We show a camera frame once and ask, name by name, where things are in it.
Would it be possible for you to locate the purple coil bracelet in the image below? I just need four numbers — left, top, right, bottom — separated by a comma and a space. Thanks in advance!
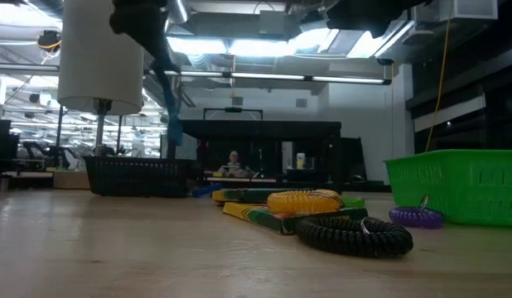
389, 194, 446, 230

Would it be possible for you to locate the black cabinet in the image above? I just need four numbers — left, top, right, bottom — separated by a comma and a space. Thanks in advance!
342, 136, 367, 183

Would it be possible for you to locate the black aluminium table frame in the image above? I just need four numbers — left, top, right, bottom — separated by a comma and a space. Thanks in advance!
189, 177, 392, 195

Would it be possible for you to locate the person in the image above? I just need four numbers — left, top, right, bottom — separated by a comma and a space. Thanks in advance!
217, 150, 257, 179

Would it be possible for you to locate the yellow coil bracelet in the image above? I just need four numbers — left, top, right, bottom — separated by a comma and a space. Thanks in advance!
267, 189, 345, 215

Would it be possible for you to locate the black plastic basket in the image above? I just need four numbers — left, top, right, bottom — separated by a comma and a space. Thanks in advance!
83, 155, 196, 199

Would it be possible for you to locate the black ceiling device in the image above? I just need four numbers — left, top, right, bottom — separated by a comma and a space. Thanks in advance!
36, 29, 63, 53

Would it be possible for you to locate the round wooden lamp base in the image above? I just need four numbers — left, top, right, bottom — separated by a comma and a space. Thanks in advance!
52, 170, 91, 190

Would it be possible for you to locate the dark monitor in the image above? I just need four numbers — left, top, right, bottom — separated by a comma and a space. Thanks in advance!
0, 118, 12, 161

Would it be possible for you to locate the thin black camera frame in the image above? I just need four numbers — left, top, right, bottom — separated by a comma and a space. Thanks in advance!
203, 107, 264, 122

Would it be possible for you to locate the long ceiling light bar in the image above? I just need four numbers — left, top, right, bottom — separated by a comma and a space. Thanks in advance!
146, 69, 393, 86

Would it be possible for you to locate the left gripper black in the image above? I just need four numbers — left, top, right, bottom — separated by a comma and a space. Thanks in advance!
109, 0, 183, 146

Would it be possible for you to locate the metal lamp pole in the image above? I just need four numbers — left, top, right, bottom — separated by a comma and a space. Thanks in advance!
94, 98, 113, 158

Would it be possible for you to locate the black mesh desk shelf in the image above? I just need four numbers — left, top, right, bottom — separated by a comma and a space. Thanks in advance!
167, 118, 344, 196

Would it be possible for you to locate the white air vent unit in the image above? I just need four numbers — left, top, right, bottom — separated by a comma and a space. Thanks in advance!
413, 0, 500, 24

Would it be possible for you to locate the white cylindrical lamp shade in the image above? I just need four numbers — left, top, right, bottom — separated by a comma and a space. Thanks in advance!
56, 0, 145, 116

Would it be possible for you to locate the black coil bracelet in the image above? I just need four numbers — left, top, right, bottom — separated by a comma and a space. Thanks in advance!
295, 215, 415, 259

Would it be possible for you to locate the hanging yellow cable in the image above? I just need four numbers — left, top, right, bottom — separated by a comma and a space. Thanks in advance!
423, 0, 454, 153

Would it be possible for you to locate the green plastic basket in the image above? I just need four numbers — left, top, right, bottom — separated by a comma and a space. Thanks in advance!
383, 148, 512, 228

